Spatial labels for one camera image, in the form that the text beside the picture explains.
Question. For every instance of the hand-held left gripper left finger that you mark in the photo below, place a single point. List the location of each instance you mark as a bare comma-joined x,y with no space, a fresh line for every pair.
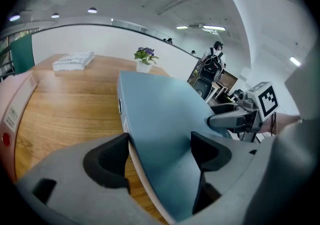
75,194

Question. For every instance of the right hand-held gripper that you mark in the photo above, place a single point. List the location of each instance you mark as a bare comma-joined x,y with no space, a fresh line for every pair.
267,101

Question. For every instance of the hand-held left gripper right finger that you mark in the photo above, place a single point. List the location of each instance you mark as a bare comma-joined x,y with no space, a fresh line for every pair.
232,181

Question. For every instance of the light blue box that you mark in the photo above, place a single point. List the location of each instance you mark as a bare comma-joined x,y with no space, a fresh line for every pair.
162,119

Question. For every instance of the pink box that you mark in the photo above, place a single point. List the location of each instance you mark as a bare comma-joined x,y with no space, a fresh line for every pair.
12,99

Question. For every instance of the person's right forearm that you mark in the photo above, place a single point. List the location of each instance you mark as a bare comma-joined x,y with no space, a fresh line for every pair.
285,121

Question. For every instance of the linear ceiling light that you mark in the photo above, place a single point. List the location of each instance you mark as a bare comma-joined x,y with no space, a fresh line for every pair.
213,28
182,27

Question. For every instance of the potted purple flower plant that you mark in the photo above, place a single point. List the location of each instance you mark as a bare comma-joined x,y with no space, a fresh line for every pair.
145,55

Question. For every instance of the printed paper booklet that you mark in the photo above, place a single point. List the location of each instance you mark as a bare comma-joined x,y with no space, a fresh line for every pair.
72,62

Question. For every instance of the black metal railing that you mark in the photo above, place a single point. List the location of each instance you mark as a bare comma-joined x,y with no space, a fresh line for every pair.
6,66

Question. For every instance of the black pendant lamp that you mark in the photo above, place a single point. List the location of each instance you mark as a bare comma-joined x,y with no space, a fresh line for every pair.
92,10
14,17
55,15

